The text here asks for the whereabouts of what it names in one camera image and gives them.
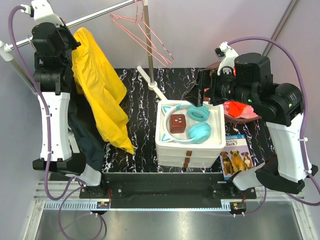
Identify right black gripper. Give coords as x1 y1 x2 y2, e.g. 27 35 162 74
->
183 67 257 106

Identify orange shorts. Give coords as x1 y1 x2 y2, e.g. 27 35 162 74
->
203 87 247 118

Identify yellow shorts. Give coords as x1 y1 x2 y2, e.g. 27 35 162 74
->
72 27 134 154

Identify pink shorts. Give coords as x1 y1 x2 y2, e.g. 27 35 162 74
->
223 101 260 120

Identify pink wire hanger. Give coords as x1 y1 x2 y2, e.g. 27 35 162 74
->
109 0 175 67
111 0 173 66

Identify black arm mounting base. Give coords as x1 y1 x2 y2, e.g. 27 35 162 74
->
73 172 257 211

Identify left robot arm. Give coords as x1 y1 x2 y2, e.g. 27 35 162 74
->
31 22 108 198

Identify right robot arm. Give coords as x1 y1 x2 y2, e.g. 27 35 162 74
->
185 52 318 199

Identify navy blue shorts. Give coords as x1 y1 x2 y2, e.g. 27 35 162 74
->
67 99 105 172

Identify brown translucent basket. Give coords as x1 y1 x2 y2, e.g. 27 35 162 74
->
203 61 263 124

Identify brown cube charger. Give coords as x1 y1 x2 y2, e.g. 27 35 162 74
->
169 114 187 134

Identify teal cat-ear headphones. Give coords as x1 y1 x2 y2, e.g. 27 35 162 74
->
160 102 212 145

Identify metal clothes rack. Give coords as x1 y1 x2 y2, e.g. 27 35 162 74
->
0 0 167 100

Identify dog picture book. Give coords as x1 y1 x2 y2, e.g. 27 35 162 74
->
220 134 254 180

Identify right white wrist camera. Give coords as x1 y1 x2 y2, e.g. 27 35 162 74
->
214 41 239 76

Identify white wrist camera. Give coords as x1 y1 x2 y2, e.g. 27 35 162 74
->
214 41 239 76
20 0 65 27

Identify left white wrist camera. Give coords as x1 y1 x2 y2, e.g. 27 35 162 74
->
20 0 65 27

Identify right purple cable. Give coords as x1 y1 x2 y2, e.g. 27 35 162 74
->
228 36 320 217

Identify purple cable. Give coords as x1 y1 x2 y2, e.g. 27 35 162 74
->
228 36 320 217
7 6 107 240

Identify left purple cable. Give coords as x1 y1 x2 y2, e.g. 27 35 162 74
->
7 6 107 240

